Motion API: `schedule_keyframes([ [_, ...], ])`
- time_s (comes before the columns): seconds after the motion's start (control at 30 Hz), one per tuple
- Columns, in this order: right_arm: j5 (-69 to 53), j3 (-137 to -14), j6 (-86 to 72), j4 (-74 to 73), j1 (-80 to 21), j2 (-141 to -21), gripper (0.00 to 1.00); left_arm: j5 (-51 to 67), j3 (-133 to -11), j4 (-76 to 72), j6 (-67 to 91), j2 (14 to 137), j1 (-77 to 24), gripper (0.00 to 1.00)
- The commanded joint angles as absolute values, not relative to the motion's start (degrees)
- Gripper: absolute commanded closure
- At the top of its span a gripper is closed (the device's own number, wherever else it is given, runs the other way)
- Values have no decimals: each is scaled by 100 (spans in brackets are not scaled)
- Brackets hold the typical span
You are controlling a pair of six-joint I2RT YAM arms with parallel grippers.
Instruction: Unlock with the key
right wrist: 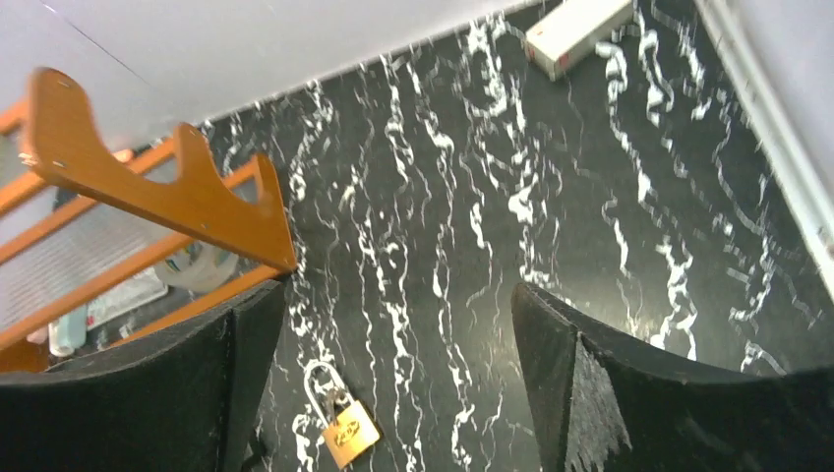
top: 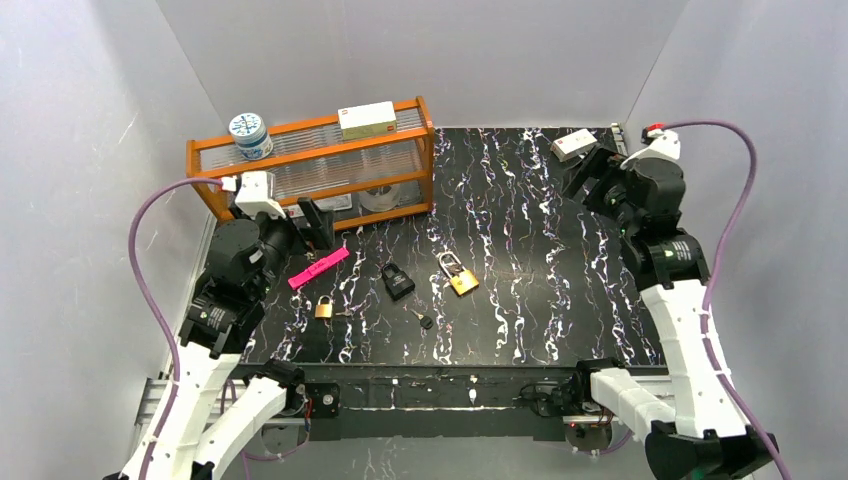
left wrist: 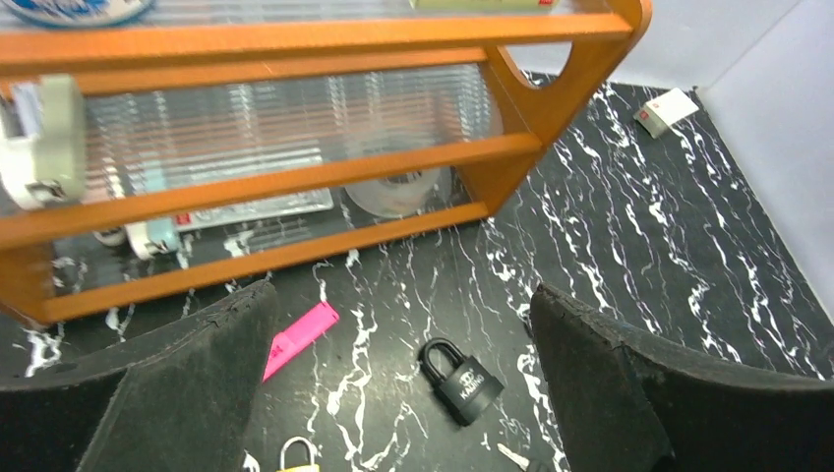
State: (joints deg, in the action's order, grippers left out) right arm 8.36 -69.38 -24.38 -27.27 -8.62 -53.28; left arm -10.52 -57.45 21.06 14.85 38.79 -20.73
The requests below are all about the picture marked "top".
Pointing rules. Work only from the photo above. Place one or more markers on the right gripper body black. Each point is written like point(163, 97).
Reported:
point(597, 176)

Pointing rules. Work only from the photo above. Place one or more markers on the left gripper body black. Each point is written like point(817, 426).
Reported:
point(301, 230)

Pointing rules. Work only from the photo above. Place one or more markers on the long shackle brass padlock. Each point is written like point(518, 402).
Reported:
point(461, 279)

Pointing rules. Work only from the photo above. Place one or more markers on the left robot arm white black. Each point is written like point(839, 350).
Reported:
point(243, 262)

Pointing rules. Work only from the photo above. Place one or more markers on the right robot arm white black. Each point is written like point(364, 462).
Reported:
point(703, 433)

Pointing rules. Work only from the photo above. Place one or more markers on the black head key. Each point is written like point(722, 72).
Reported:
point(426, 322)

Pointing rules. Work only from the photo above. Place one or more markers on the white small box on table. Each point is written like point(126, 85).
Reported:
point(571, 146)

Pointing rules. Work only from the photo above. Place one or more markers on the clear tape roll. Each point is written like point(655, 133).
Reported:
point(380, 199)

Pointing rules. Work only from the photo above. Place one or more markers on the orange wooden shelf rack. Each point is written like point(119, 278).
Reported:
point(310, 159)

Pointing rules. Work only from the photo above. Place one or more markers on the small brass padlock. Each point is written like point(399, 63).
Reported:
point(324, 309)

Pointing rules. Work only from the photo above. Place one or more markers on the black padlock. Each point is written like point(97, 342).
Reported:
point(397, 283)

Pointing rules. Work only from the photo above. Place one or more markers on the blue white round tin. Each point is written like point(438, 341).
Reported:
point(250, 135)

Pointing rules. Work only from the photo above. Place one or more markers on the white olive box on shelf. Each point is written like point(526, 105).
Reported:
point(366, 121)

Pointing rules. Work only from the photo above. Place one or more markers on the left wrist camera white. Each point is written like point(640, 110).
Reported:
point(253, 195)

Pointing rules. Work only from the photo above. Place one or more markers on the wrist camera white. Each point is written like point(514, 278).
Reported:
point(659, 142)
point(253, 195)

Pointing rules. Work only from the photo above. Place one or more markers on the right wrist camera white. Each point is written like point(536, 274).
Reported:
point(659, 142)

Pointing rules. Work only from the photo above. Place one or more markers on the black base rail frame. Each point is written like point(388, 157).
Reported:
point(420, 401)

